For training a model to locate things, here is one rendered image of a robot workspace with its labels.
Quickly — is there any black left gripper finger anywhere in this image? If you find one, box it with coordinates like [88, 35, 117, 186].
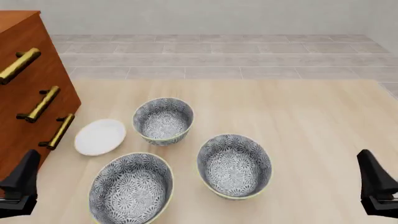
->
[0, 149, 42, 195]

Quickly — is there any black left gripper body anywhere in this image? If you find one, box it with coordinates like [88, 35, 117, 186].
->
[0, 190, 39, 217]

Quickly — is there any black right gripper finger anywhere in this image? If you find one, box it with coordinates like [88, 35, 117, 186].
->
[356, 149, 398, 196]

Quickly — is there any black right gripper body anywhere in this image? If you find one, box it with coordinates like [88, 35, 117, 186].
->
[360, 190, 398, 217]

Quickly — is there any black white patterned bowl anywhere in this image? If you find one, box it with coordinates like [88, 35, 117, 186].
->
[132, 97, 195, 147]
[88, 152, 174, 224]
[196, 133, 273, 200]

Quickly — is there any brown wooden cabinet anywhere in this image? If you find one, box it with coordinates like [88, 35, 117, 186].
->
[0, 9, 82, 198]

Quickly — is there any wooden cabinet drawer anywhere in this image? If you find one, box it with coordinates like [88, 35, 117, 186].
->
[0, 22, 56, 94]
[0, 52, 70, 131]
[0, 80, 82, 183]

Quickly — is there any white round plate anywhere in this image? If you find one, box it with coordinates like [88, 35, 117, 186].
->
[73, 118, 127, 157]

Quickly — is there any brass drawer handle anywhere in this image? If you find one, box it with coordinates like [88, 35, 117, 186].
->
[0, 47, 42, 86]
[16, 85, 62, 124]
[38, 113, 76, 151]

